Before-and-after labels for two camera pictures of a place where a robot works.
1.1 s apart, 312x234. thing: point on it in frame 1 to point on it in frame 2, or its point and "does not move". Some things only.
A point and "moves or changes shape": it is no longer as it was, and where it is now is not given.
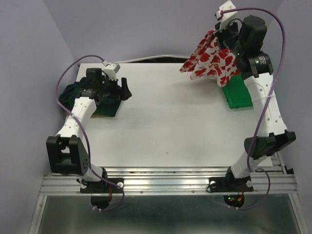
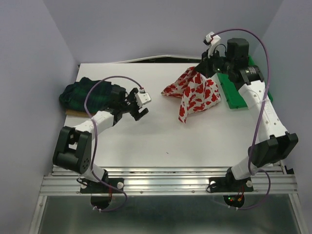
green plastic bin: (237, 93) does not move
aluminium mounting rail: (274, 180) does not move
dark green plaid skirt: (105, 107) does not move
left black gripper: (123, 94) to (137, 115)
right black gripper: (232, 25) to (204, 67)
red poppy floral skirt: (208, 60) moves or changes shape
